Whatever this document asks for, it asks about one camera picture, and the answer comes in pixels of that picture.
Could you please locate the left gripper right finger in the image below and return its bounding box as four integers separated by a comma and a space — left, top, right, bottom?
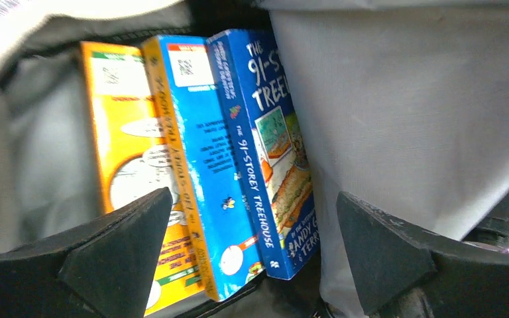
337, 192, 509, 317

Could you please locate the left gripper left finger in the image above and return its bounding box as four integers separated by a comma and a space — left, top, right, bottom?
0, 188, 172, 317

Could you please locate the orange children's book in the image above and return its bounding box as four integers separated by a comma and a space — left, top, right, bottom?
81, 42, 203, 317

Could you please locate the blue round-logo book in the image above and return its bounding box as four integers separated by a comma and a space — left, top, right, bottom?
142, 35, 264, 301

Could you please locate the cream canvas backpack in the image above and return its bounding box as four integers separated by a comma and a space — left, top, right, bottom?
0, 1, 509, 317

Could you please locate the blue Treehouse book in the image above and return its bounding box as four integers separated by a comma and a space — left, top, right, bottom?
207, 29, 320, 280

